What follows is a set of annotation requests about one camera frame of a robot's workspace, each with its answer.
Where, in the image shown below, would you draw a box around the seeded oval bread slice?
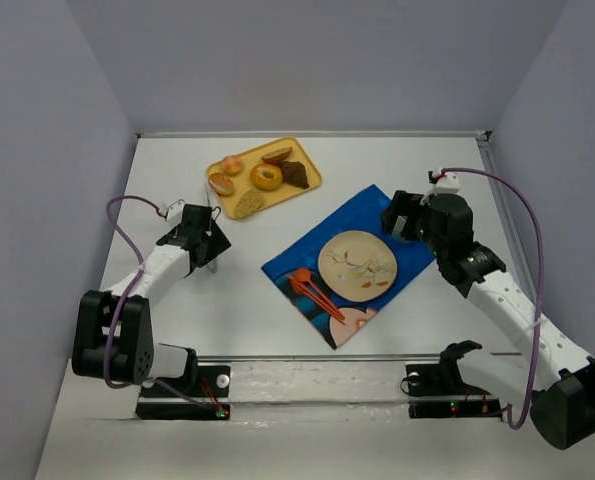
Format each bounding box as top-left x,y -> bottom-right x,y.
235,188 -> 265,219

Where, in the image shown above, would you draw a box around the beige floral plate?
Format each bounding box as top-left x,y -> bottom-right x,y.
317,230 -> 398,303

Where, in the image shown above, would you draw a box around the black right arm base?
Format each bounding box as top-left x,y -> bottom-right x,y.
400,340 -> 506,420

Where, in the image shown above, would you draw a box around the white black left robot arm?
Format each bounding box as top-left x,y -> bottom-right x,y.
71,202 -> 231,388

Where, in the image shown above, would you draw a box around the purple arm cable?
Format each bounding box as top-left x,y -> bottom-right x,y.
101,195 -> 218,412
441,166 -> 545,430

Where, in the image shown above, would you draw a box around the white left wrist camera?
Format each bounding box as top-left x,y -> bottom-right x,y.
161,199 -> 186,226

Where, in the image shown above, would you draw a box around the yellow plastic tray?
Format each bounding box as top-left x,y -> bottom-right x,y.
206,137 -> 322,220

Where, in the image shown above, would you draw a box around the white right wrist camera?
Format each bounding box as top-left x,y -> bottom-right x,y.
420,169 -> 460,205

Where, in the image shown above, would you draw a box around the round pink bread roll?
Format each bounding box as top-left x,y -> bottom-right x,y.
219,155 -> 243,177

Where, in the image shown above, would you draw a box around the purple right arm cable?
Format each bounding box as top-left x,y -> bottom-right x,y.
441,166 -> 545,430

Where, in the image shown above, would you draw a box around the orange plastic fork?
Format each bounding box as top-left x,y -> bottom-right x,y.
288,275 -> 345,325

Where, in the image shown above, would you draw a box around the glazed yellow bagel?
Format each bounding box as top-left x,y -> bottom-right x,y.
249,163 -> 283,191

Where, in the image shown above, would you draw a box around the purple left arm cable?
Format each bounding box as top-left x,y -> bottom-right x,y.
101,195 -> 218,412

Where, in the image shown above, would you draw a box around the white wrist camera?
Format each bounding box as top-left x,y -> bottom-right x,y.
420,169 -> 460,205
161,199 -> 186,226

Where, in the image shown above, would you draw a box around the dark chocolate croissant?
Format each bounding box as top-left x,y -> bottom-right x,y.
279,160 -> 309,189

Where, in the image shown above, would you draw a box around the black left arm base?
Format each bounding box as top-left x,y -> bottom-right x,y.
135,363 -> 232,421

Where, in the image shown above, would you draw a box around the blue patterned placemat cloth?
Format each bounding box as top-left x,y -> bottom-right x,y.
262,185 -> 434,349

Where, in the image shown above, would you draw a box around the green cup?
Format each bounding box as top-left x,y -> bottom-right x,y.
392,215 -> 419,244

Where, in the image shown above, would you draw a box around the halved brown bread loaf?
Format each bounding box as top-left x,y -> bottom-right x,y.
261,147 -> 293,166

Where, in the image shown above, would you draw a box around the metal serving tongs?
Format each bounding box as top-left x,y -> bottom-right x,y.
204,183 -> 221,274

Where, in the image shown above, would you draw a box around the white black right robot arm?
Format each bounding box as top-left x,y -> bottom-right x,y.
380,190 -> 595,450

